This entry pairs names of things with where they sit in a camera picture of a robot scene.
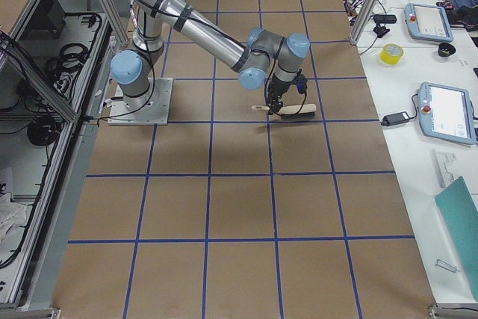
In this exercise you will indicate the aluminium frame post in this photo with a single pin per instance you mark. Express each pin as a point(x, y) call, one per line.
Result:
point(367, 1)

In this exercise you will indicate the black power adapter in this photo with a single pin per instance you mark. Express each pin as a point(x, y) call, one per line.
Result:
point(396, 119)

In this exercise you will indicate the yellow tape roll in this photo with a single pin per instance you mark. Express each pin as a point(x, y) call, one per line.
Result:
point(391, 54)

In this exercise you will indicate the blue teach pendant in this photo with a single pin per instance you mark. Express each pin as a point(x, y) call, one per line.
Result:
point(427, 22)
point(445, 113)

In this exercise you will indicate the blue teach pendant near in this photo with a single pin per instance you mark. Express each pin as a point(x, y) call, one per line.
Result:
point(445, 113)

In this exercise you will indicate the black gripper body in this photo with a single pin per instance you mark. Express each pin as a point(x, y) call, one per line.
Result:
point(279, 88)

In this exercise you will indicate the white crumpled cloth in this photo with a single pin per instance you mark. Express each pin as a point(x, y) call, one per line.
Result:
point(13, 215)

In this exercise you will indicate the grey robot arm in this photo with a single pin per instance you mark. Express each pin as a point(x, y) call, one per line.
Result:
point(268, 60)

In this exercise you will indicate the cream hand brush black bristles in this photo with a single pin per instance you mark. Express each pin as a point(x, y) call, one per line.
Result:
point(289, 112)

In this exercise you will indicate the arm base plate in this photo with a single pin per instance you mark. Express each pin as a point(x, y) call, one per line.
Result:
point(149, 109)

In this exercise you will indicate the teal folder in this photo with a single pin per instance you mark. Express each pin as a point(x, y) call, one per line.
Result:
point(460, 216)

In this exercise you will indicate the black power brick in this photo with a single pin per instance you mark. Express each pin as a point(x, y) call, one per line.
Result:
point(384, 19)

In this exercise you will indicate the blue teach pendant far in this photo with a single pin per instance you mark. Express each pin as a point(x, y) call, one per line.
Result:
point(427, 22)

